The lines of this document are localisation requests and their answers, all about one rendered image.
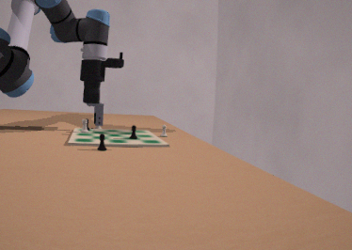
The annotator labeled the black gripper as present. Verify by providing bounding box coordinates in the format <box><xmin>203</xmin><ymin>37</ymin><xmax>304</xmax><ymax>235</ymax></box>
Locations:
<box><xmin>80</xmin><ymin>44</ymin><xmax>124</xmax><ymax>126</ymax></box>

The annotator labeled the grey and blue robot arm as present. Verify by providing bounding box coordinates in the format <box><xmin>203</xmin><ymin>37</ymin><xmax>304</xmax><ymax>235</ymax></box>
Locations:
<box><xmin>0</xmin><ymin>0</ymin><xmax>110</xmax><ymax>98</ymax></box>

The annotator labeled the green and white chessboard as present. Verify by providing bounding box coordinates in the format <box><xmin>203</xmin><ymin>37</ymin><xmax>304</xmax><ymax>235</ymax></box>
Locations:
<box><xmin>68</xmin><ymin>128</ymin><xmax>169</xmax><ymax>148</ymax></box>

